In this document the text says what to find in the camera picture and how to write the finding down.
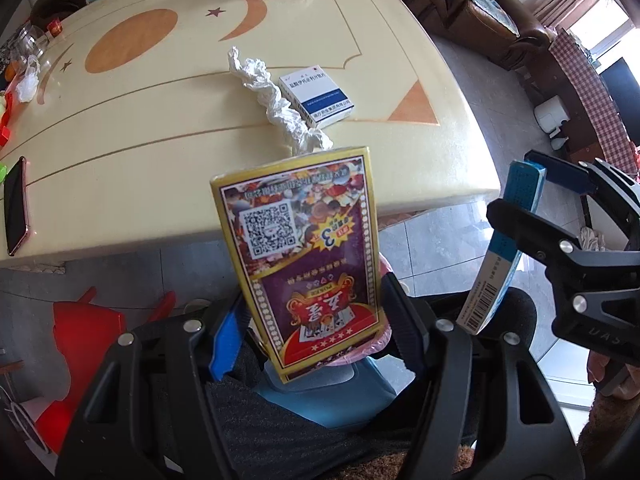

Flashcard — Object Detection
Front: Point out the white tissue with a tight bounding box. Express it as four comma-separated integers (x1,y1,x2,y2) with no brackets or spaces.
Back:
228,47,334,156

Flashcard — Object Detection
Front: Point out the smartphone with pink case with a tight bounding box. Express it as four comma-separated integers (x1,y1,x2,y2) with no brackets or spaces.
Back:
3,156,30,257

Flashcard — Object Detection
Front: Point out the small red candle cup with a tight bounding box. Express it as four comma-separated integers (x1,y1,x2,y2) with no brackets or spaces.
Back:
47,18,63,37

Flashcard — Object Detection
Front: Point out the red plastic stool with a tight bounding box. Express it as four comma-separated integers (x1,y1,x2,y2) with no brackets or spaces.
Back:
34,286,177,456

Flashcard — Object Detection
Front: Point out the blue cartoon medicine box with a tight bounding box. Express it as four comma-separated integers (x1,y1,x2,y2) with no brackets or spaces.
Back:
455,152,591,336

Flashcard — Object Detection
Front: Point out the gold purple playing card box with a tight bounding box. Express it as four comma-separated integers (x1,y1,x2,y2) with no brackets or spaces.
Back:
210,146,387,382

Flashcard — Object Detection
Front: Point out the red green toy string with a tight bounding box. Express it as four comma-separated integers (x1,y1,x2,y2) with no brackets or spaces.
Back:
0,79,22,183

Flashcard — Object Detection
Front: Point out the glass jar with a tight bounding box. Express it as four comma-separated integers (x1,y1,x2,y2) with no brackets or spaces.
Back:
10,23,50,74

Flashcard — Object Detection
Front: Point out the person right hand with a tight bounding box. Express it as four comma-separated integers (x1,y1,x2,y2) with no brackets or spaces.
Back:
587,351,640,400

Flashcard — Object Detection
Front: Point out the white appliance on floor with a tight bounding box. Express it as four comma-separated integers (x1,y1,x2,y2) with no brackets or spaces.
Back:
534,96,570,138

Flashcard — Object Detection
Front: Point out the checkered cloth cabinet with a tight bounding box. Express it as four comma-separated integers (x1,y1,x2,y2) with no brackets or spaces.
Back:
549,28,639,181

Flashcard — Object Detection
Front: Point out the white blue tablet box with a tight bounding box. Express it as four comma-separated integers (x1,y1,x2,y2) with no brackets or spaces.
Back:
279,65,355,129

